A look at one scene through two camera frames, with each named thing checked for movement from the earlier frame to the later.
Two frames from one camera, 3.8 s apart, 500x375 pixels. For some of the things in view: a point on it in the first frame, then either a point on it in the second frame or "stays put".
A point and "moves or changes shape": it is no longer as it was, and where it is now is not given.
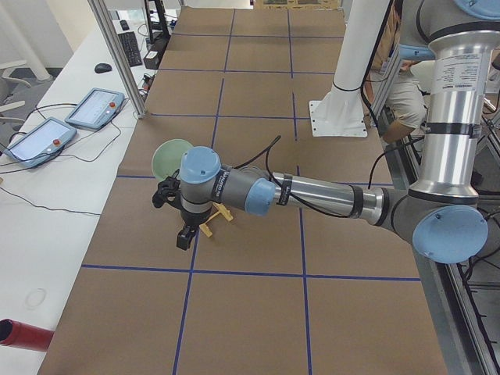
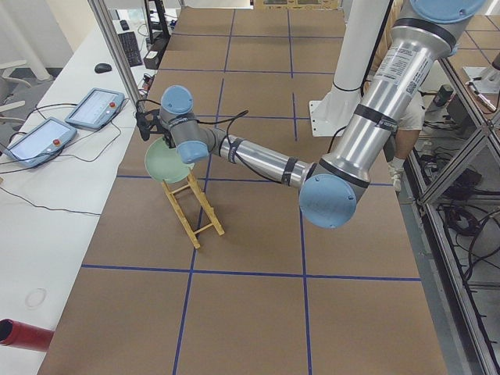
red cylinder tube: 26,336 stays put
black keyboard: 130,44 stays put
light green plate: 166,157 moves or changes shape
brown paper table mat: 290,292 stays put
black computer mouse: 102,68 stays put
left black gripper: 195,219 -> 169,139
